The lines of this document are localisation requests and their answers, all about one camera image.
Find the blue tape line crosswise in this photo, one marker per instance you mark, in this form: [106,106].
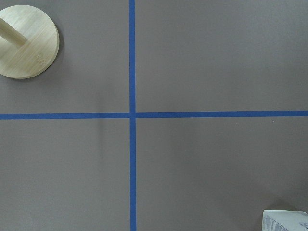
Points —
[135,115]

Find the blue white milk carton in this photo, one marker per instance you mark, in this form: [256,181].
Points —
[284,220]

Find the round wooden stand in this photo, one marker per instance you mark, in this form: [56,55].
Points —
[29,41]

